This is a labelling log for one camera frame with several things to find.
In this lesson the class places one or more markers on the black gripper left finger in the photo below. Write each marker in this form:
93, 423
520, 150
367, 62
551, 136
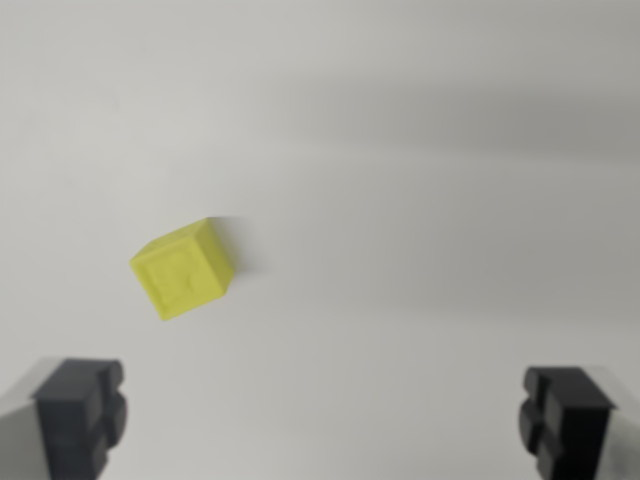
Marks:
75, 415

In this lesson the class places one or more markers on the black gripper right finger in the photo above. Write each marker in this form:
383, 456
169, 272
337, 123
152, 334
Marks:
570, 425

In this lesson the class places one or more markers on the yellow cube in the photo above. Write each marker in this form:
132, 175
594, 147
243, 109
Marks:
182, 272

